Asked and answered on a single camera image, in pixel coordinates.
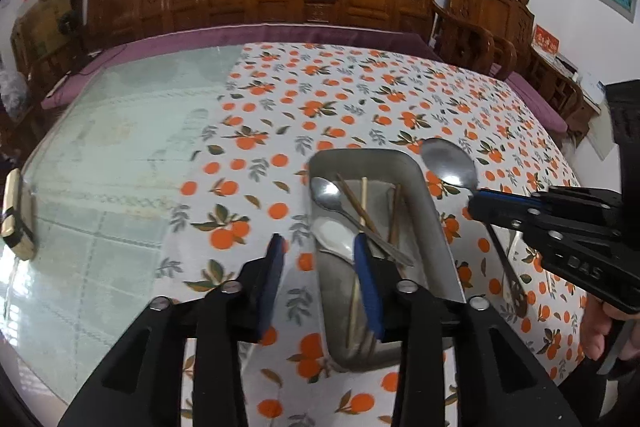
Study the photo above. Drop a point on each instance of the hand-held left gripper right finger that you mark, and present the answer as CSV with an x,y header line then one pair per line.
x,y
367,287

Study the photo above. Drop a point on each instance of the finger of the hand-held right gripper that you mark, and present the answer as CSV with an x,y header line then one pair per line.
x,y
500,217
505,197

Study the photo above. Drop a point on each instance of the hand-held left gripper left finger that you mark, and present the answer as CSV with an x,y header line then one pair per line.
x,y
270,277

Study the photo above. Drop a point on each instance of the metal fork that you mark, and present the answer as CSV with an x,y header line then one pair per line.
x,y
367,344

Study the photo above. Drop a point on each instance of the white ceramic spoon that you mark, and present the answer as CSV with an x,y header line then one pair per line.
x,y
332,239

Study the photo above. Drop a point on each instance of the large metal spoon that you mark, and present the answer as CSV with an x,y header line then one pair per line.
x,y
450,164

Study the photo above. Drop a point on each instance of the dark brown chopstick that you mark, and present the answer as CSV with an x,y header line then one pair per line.
x,y
355,204
396,212

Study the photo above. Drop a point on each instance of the light bamboo chopstick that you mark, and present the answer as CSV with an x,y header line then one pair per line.
x,y
364,202

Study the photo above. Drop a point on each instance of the small metal spoon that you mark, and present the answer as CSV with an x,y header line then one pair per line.
x,y
325,194

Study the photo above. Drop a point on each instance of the metal tray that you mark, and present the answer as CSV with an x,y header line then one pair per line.
x,y
380,172

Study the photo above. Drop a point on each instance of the person's right hand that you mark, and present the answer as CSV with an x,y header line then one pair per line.
x,y
595,332

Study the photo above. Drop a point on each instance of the small purple seat cushion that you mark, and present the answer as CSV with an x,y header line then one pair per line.
x,y
540,107

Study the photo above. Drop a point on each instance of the white box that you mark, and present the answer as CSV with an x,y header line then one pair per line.
x,y
595,88

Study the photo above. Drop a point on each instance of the red box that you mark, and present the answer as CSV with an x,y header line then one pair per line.
x,y
545,39

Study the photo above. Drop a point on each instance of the orange print tablecloth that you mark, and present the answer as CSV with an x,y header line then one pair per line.
x,y
280,107

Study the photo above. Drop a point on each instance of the carved wooden armchair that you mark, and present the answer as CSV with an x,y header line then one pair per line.
x,y
490,2

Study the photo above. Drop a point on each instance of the long purple seat cushion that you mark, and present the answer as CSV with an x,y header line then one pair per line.
x,y
200,37

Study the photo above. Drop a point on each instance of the beige black power bank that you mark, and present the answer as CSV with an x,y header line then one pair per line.
x,y
17,217

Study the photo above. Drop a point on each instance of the plastic bag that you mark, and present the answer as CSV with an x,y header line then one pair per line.
x,y
10,92

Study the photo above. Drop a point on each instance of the black fan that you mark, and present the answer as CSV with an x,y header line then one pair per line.
x,y
67,22

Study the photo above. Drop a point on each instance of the large cardboard box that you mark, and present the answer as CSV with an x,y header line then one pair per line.
x,y
42,14

